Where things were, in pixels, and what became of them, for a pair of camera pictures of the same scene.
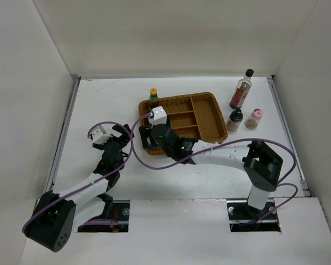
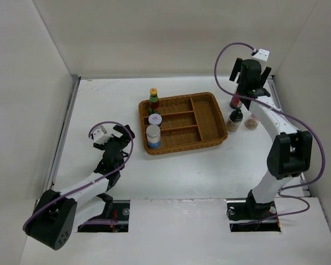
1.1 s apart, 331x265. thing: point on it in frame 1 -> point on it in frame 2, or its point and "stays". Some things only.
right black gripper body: x=169 y=152 -> x=240 y=86
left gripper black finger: x=124 y=133 stays
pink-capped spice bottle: x=252 y=121 stays
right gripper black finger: x=144 y=131 -> x=264 y=75
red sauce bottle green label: x=153 y=99 stays
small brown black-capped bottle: x=234 y=120 stays
